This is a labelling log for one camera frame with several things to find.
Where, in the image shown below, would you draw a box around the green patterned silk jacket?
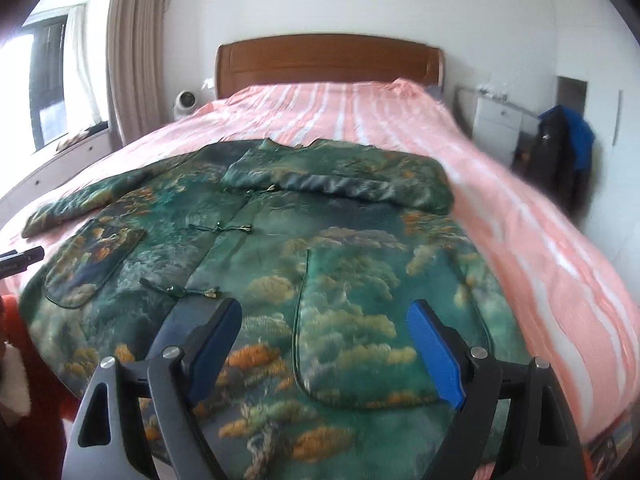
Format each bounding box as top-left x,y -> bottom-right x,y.
20,140 -> 529,479

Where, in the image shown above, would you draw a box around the black and blue hanging clothes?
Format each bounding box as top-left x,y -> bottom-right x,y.
525,105 -> 596,221

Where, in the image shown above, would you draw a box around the white window side cabinet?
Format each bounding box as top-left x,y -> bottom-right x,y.
1,129 -> 115,226

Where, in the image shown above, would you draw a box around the pink striped bed sheet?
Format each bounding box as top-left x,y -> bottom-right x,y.
0,78 -> 640,480

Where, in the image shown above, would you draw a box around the red sleeve with white cuff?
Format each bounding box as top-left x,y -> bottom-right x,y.
1,295 -> 79,479

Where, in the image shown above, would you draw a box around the sheer white curtain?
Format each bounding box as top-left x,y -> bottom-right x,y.
63,3 -> 103,133

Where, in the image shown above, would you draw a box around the white round fan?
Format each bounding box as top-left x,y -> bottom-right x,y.
172,90 -> 198,120

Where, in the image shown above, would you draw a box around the beige curtain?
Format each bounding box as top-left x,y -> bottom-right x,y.
106,0 -> 167,145

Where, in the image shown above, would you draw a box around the white bedside drawer cabinet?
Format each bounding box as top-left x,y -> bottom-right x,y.
472,96 -> 523,168

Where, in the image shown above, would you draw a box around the brown wooden headboard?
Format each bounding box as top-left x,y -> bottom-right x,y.
215,34 -> 445,99

